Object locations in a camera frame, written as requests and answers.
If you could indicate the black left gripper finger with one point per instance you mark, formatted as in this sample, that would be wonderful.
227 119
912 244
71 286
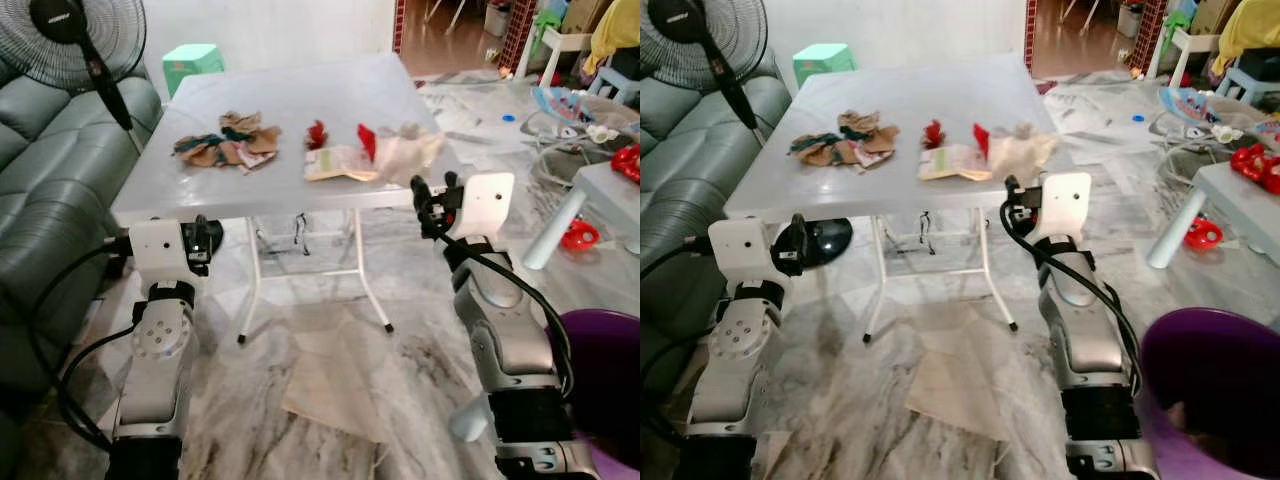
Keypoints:
799 228
205 226
784 230
193 225

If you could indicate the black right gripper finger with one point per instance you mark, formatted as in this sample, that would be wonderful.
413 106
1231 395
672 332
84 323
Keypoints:
423 196
1013 190
452 186
1032 192

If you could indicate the teal foil wrapper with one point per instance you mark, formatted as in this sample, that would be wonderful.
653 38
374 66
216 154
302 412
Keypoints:
198 146
812 145

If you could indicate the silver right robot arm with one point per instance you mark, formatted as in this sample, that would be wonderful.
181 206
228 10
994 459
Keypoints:
505 330
1085 330

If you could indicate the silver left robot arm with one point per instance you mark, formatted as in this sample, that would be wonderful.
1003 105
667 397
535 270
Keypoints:
155 350
735 350

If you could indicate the purple plastic rubbish bin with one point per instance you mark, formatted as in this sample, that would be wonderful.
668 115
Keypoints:
605 390
1215 390

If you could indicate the beige plastic bag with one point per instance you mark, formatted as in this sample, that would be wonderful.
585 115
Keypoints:
1025 150
412 152

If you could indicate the envelope with green label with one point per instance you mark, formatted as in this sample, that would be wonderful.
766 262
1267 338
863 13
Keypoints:
335 166
950 165

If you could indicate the torn brown paper wrapper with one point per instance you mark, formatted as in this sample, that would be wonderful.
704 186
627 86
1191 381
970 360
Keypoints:
235 158
852 158

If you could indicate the crumpled red wrapper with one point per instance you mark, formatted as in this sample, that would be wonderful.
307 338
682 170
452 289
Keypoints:
934 134
317 134

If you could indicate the crumpled brown paper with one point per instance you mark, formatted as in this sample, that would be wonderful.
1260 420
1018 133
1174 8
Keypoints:
866 127
250 128

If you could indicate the grey-green leather sofa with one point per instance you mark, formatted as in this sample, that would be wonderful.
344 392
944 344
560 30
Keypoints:
690 170
60 190

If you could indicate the colourful baby bouncer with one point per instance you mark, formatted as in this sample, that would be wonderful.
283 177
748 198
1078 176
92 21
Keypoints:
1195 105
565 105

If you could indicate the white folding table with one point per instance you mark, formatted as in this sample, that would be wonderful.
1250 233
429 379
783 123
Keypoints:
910 95
290 100

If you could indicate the small white plastic table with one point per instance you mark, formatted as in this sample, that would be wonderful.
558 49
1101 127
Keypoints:
1230 205
600 185

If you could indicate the mint green plastic stool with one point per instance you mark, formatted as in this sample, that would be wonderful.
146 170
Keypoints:
192 62
824 60

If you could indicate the white plastic chair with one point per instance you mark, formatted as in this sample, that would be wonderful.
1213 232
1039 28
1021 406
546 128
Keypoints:
555 45
1185 42

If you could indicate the flat brown cardboard sheet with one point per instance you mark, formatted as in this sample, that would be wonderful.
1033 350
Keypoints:
335 385
960 385

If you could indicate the light blue plastic stool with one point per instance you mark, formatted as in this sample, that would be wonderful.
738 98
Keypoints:
1250 82
618 82

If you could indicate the black standing fan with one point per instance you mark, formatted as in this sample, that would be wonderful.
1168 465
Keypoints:
690 30
60 40

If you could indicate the yellow cloth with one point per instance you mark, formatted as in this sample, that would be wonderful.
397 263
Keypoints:
615 30
1250 30

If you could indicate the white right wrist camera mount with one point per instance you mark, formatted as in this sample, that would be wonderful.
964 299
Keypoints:
1065 205
488 205

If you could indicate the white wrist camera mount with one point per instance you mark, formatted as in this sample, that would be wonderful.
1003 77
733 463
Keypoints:
488 205
1065 205
155 250
740 250

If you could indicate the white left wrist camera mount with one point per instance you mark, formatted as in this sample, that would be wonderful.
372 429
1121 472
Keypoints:
155 250
740 250

